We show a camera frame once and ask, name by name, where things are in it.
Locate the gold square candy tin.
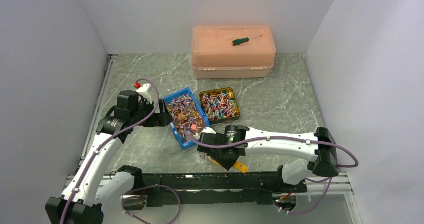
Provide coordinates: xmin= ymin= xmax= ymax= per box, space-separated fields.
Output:
xmin=199 ymin=87 xmax=241 ymax=125

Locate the green handled screwdriver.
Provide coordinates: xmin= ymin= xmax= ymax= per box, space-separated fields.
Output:
xmin=231 ymin=35 xmax=262 ymax=46

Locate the pink plastic storage box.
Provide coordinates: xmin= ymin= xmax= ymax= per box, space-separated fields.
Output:
xmin=190 ymin=25 xmax=276 ymax=79

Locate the blue plastic candy bin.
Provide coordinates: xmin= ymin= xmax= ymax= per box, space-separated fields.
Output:
xmin=163 ymin=87 xmax=210 ymax=150

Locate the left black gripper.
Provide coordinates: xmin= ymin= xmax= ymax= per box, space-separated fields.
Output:
xmin=130 ymin=98 xmax=173 ymax=127

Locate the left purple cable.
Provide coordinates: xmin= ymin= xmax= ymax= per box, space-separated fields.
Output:
xmin=58 ymin=78 xmax=182 ymax=224

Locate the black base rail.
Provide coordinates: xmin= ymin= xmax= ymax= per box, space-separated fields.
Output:
xmin=125 ymin=170 xmax=308 ymax=207

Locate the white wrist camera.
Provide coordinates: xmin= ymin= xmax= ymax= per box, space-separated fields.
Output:
xmin=134 ymin=82 xmax=153 ymax=104
xmin=201 ymin=127 xmax=217 ymax=134

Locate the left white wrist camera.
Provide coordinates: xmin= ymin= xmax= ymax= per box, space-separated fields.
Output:
xmin=134 ymin=82 xmax=153 ymax=104

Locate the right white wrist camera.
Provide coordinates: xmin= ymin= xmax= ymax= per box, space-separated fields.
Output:
xmin=201 ymin=127 xmax=217 ymax=134

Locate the orange plastic scoop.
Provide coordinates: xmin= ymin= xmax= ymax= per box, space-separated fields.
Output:
xmin=208 ymin=156 xmax=248 ymax=173

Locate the clear glass jar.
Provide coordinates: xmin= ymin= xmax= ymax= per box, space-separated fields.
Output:
xmin=198 ymin=151 xmax=212 ymax=164

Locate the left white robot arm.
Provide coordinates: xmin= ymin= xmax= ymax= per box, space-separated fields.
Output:
xmin=45 ymin=88 xmax=172 ymax=224

